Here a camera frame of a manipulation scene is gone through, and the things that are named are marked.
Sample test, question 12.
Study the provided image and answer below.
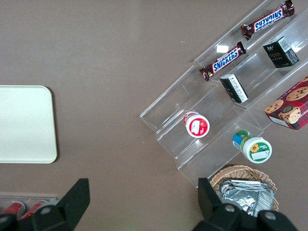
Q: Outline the clear acrylic stepped display stand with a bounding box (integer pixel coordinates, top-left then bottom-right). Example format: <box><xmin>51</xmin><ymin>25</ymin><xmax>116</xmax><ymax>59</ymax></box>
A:
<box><xmin>139</xmin><ymin>0</ymin><xmax>308</xmax><ymax>189</ymax></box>

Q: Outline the cream rectangular serving tray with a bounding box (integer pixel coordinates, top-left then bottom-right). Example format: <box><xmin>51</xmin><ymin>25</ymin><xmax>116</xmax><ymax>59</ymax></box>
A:
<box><xmin>0</xmin><ymin>85</ymin><xmax>58</xmax><ymax>165</ymax></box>

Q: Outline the small black carton box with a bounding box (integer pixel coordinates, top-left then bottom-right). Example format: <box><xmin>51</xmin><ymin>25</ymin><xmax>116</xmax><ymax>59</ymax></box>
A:
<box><xmin>262</xmin><ymin>36</ymin><xmax>300</xmax><ymax>69</ymax></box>
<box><xmin>219</xmin><ymin>74</ymin><xmax>249</xmax><ymax>104</ymax></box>

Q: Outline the red plaid cookie box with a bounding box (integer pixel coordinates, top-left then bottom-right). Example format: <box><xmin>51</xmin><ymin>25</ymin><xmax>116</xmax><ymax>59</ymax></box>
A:
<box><xmin>264</xmin><ymin>76</ymin><xmax>308</xmax><ymax>131</ymax></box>

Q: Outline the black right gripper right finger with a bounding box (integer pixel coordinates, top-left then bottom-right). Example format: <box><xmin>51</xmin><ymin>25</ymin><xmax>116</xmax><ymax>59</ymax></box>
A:
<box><xmin>192</xmin><ymin>177</ymin><xmax>243</xmax><ymax>231</ymax></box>

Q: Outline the clear acrylic bottle rack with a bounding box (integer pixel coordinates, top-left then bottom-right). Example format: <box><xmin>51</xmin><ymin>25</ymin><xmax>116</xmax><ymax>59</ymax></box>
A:
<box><xmin>0</xmin><ymin>192</ymin><xmax>60</xmax><ymax>214</ymax></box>

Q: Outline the green sunflower lidded cup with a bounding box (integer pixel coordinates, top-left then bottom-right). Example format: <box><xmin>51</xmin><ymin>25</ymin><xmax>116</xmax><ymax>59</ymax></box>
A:
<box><xmin>232</xmin><ymin>130</ymin><xmax>273</xmax><ymax>165</ymax></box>

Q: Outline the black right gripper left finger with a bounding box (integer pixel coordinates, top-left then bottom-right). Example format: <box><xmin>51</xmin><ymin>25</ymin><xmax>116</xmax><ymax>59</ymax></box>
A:
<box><xmin>31</xmin><ymin>178</ymin><xmax>91</xmax><ymax>231</ymax></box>

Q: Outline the red lidded yogurt cup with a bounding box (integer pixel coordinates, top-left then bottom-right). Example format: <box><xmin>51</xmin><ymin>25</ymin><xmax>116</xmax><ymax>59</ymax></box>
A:
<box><xmin>183</xmin><ymin>111</ymin><xmax>211</xmax><ymax>139</ymax></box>

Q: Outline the Snickers chocolate bar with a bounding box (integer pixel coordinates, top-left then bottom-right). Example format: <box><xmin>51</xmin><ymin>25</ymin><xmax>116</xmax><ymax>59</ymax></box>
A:
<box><xmin>199</xmin><ymin>41</ymin><xmax>247</xmax><ymax>82</ymax></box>
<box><xmin>241</xmin><ymin>0</ymin><xmax>295</xmax><ymax>41</ymax></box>

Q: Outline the small light wicker basket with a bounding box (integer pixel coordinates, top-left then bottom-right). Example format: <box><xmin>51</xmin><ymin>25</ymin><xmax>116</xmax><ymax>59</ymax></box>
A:
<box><xmin>209</xmin><ymin>164</ymin><xmax>280</xmax><ymax>217</ymax></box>

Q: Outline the silver foil wrapped packet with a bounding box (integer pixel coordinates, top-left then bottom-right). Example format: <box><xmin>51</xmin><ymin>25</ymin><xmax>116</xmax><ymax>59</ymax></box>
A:
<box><xmin>220</xmin><ymin>186</ymin><xmax>275</xmax><ymax>218</ymax></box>
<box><xmin>219</xmin><ymin>179</ymin><xmax>276</xmax><ymax>193</ymax></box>

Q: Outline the red cola bottle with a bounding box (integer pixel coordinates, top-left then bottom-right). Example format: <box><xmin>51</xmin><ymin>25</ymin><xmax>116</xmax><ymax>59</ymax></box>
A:
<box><xmin>19</xmin><ymin>199</ymin><xmax>50</xmax><ymax>221</ymax></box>
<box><xmin>0</xmin><ymin>202</ymin><xmax>27</xmax><ymax>217</ymax></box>

